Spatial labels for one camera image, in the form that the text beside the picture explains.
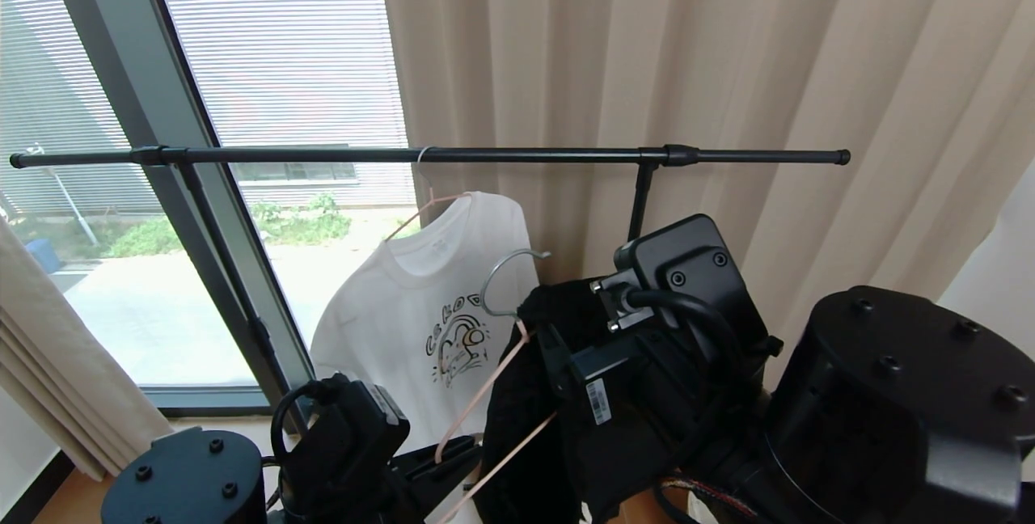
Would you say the white garment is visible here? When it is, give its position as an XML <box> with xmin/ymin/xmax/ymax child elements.
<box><xmin>310</xmin><ymin>190</ymin><xmax>541</xmax><ymax>524</ymax></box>

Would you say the pink clothes hanger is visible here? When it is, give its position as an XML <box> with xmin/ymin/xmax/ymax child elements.
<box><xmin>382</xmin><ymin>146</ymin><xmax>474</xmax><ymax>243</ymax></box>
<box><xmin>433</xmin><ymin>248</ymin><xmax>560</xmax><ymax>524</ymax></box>

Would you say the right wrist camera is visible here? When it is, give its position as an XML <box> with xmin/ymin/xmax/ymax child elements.
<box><xmin>590</xmin><ymin>214</ymin><xmax>784</xmax><ymax>359</ymax></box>

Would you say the beige curtain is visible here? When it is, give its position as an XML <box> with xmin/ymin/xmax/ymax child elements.
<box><xmin>0</xmin><ymin>217</ymin><xmax>175</xmax><ymax>483</ymax></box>
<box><xmin>376</xmin><ymin>0</ymin><xmax>1035</xmax><ymax>391</ymax></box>

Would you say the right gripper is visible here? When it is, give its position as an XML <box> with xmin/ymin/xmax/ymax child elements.
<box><xmin>538</xmin><ymin>322</ymin><xmax>769</xmax><ymax>510</ymax></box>

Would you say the black garment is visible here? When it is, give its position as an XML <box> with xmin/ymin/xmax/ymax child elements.
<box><xmin>473</xmin><ymin>280</ymin><xmax>619</xmax><ymax>524</ymax></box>

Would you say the black clothes rack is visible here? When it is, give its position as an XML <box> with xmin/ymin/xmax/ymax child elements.
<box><xmin>8</xmin><ymin>144</ymin><xmax>852</xmax><ymax>437</ymax></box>

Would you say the window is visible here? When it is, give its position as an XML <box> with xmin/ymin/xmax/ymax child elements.
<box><xmin>0</xmin><ymin>0</ymin><xmax>421</xmax><ymax>416</ymax></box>

